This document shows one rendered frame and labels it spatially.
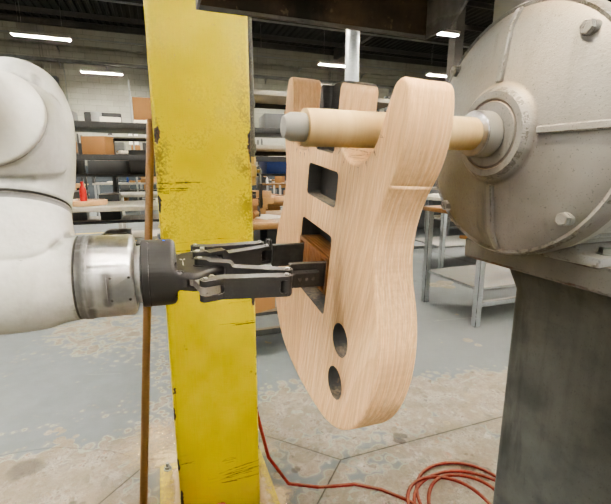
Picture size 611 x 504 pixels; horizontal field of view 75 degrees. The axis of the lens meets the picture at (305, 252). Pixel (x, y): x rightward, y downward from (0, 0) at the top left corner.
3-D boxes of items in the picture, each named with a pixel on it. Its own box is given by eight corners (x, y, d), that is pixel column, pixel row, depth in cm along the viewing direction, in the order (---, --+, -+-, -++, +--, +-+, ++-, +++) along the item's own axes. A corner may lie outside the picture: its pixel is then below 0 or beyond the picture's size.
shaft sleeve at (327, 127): (488, 124, 38) (474, 155, 40) (468, 112, 40) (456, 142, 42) (313, 116, 32) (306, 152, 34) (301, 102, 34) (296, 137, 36)
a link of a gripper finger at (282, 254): (272, 267, 53) (271, 265, 54) (320, 263, 56) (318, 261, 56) (273, 245, 52) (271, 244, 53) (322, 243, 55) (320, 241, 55)
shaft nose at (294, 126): (310, 119, 33) (306, 146, 34) (302, 108, 34) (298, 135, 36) (287, 117, 32) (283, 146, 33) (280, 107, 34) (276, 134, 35)
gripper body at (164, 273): (143, 289, 49) (218, 284, 52) (140, 321, 42) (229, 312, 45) (139, 231, 47) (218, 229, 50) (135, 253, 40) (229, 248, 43)
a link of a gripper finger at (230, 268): (196, 254, 46) (192, 258, 44) (293, 261, 46) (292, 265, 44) (197, 286, 47) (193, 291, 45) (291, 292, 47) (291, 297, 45)
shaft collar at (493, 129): (512, 121, 38) (491, 165, 41) (482, 104, 41) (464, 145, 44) (496, 120, 37) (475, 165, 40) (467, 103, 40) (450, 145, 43)
